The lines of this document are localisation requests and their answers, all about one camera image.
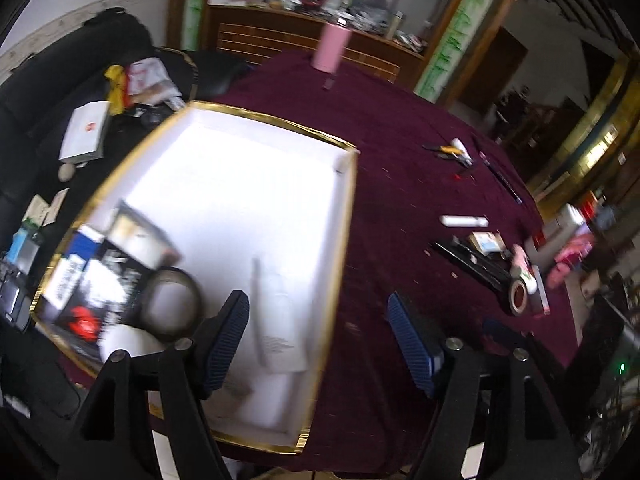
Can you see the small white tube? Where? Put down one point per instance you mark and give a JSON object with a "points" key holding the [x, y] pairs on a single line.
{"points": [[460, 150]]}

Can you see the maroon tablecloth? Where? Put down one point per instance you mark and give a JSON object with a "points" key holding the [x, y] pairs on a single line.
{"points": [[400, 125]]}

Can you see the grey round stone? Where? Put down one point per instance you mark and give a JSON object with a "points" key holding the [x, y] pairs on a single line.
{"points": [[66, 172]]}

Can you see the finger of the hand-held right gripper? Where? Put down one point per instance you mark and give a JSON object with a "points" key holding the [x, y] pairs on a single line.
{"points": [[497, 327]]}

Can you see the long thin black pen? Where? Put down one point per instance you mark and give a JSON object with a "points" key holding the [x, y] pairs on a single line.
{"points": [[502, 180]]}

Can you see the red capped black marker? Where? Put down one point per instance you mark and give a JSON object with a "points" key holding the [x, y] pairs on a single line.
{"points": [[457, 176]]}

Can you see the long white bar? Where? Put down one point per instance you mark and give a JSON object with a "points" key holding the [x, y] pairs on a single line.
{"points": [[462, 221]]}

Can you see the small white adapter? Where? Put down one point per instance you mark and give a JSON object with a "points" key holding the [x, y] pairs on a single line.
{"points": [[15, 406]]}

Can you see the white snack bag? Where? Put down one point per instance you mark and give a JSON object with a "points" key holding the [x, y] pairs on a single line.
{"points": [[147, 75]]}

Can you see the wooden mirror cabinet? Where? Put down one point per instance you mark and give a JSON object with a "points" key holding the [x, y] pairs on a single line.
{"points": [[280, 30]]}

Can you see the gold rimmed white box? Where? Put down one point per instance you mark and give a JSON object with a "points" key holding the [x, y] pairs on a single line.
{"points": [[240, 185]]}

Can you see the pink fluffy hair clip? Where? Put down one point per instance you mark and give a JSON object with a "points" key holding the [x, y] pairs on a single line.
{"points": [[520, 260]]}

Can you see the black device with screen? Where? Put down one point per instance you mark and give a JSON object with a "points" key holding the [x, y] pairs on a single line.
{"points": [[15, 300]]}

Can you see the yellow cloth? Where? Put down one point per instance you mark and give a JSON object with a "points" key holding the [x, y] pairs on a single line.
{"points": [[116, 87]]}

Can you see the steel thermos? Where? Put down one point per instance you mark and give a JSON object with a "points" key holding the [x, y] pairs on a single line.
{"points": [[396, 25]]}

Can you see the pink tumbler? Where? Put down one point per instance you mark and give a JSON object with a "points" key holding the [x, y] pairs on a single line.
{"points": [[330, 47]]}

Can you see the green white medicine box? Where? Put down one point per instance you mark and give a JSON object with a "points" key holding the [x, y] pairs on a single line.
{"points": [[37, 210]]}

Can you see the black pouch red logo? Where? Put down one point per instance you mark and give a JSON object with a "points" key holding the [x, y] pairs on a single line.
{"points": [[100, 300]]}

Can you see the black tape roll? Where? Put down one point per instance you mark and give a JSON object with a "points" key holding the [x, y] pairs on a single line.
{"points": [[172, 273], [520, 295]]}

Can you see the black leather sofa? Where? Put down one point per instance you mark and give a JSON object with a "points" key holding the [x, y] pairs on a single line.
{"points": [[30, 110]]}

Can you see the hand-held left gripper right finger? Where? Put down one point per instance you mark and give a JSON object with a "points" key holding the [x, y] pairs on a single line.
{"points": [[412, 340]]}

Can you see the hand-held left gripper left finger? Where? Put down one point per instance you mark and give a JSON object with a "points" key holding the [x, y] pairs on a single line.
{"points": [[225, 340]]}

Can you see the short dark pen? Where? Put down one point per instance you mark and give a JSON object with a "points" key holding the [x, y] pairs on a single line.
{"points": [[328, 82]]}

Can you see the yellow black utility knife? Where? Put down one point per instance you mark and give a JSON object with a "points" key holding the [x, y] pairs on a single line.
{"points": [[445, 149]]}

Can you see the white box red logo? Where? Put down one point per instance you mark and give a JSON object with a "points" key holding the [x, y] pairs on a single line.
{"points": [[82, 132]]}

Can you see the blue and white medicine box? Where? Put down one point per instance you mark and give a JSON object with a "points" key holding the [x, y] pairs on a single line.
{"points": [[70, 270]]}

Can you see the brown door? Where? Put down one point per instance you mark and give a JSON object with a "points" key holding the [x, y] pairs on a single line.
{"points": [[500, 70]]}

